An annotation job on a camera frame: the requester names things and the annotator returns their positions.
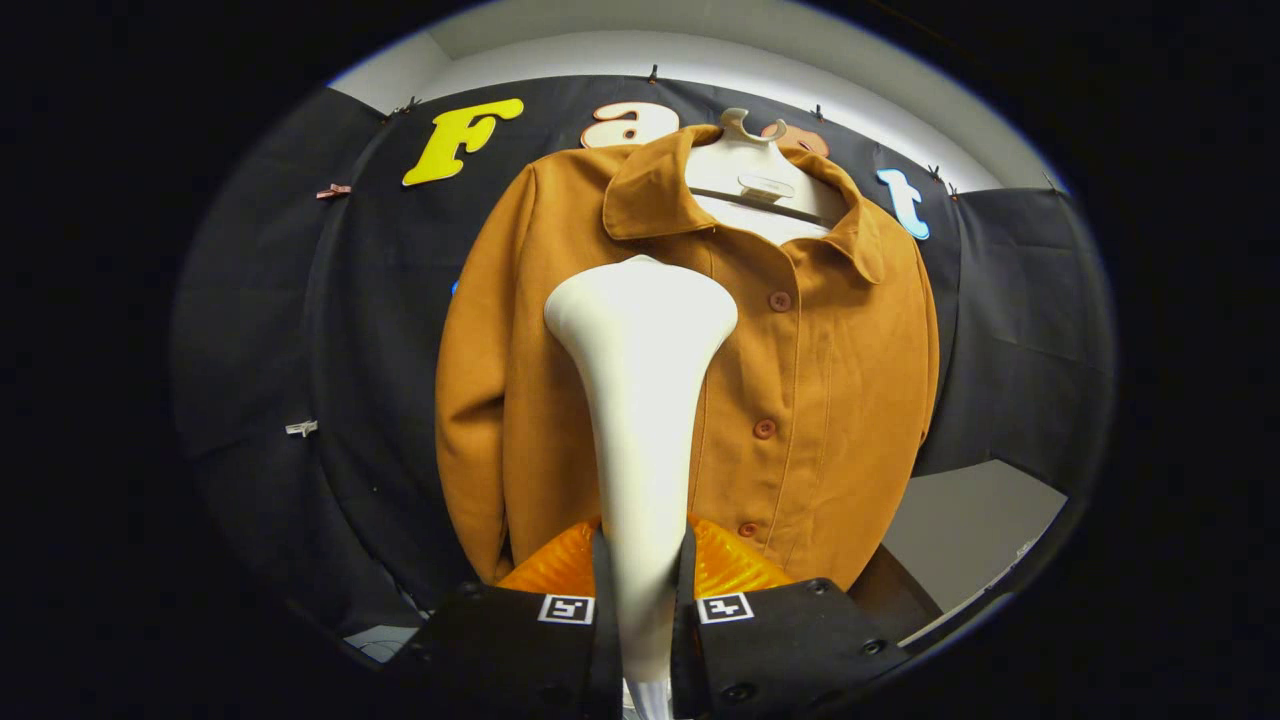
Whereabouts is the orange button-up shirt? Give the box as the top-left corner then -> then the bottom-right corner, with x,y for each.
435,125 -> 941,591

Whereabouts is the white garment steamer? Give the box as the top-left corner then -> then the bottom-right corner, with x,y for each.
543,255 -> 740,686

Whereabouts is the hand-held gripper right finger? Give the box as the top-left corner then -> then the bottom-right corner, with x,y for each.
672,515 -> 911,720

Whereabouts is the white mannequin hanger stand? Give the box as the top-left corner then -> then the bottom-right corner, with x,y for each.
685,107 -> 851,246

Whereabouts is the grey cabinet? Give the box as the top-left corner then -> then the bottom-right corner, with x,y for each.
850,460 -> 1069,646

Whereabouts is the black backdrop cloth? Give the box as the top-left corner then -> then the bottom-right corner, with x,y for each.
170,75 -> 1116,641

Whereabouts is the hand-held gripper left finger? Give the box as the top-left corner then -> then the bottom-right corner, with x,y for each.
400,515 -> 623,720

